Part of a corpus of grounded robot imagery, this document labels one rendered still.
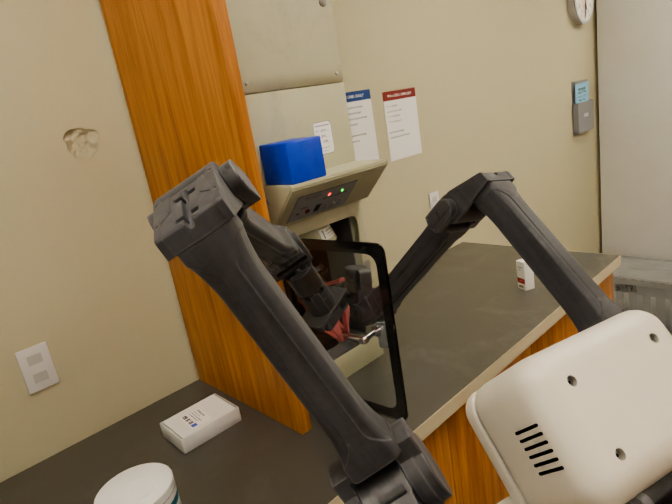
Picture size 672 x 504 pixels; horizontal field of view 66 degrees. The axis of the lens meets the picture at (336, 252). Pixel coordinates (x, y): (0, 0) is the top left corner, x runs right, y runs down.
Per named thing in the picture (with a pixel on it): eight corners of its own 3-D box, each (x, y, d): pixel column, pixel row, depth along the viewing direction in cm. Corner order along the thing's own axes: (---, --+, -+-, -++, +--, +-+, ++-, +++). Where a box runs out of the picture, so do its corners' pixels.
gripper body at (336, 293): (301, 329, 103) (283, 305, 99) (327, 291, 108) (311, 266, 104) (325, 334, 99) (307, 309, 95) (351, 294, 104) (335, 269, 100)
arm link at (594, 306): (465, 154, 89) (503, 153, 95) (428, 209, 99) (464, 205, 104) (656, 380, 67) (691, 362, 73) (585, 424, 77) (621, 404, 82)
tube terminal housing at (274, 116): (248, 380, 150) (184, 108, 129) (328, 335, 170) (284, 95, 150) (303, 406, 132) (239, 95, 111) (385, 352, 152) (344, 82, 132)
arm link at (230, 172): (164, 248, 54) (248, 190, 54) (138, 205, 55) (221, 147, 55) (270, 282, 96) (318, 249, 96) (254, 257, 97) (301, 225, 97)
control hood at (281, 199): (266, 229, 119) (258, 187, 116) (361, 197, 140) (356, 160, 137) (298, 232, 111) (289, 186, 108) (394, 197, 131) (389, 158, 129)
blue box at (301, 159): (265, 185, 117) (257, 145, 114) (299, 176, 123) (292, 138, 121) (293, 185, 110) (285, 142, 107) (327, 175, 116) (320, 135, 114)
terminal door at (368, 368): (307, 388, 130) (277, 236, 119) (409, 422, 110) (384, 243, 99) (305, 389, 130) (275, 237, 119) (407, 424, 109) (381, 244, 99)
